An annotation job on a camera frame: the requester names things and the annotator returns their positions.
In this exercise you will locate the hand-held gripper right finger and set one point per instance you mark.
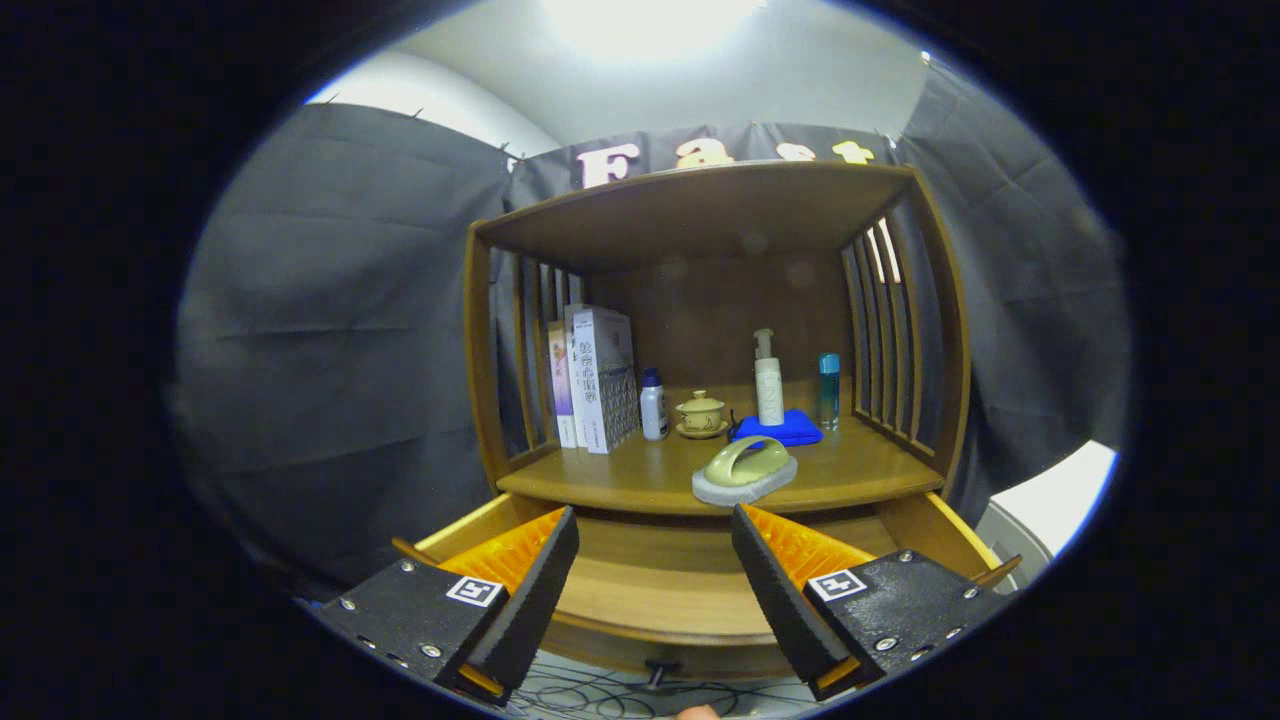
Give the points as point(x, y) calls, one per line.
point(780, 600)

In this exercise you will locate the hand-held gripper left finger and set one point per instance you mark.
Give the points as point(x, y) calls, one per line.
point(530, 600)

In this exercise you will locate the wooden drawer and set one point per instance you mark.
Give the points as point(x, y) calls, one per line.
point(650, 590)

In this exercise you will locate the wooden countertop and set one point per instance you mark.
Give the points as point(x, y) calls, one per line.
point(640, 475)

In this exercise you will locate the wooden cabinet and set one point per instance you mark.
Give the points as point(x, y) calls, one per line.
point(700, 215)

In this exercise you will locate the folded blue cloth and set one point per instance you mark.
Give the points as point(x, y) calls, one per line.
point(795, 432)

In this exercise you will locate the yellow lidded teacup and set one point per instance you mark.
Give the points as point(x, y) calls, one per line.
point(701, 415)

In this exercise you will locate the white pump bottle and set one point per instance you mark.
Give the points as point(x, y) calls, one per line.
point(769, 390)

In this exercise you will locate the blue glass bottle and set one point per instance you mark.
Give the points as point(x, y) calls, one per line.
point(829, 395)

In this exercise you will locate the pink purple book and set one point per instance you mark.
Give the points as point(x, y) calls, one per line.
point(561, 385)

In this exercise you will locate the white bottle with blue cap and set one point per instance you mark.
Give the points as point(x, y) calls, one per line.
point(654, 410)

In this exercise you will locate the white patterned book box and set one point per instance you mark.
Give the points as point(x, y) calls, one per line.
point(600, 380)

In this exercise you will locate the white machine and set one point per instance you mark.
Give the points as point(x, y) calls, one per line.
point(1050, 500)

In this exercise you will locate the black backdrop cloth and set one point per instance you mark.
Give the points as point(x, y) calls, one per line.
point(330, 330)

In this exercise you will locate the ceiling light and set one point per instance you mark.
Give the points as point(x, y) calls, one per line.
point(650, 20)

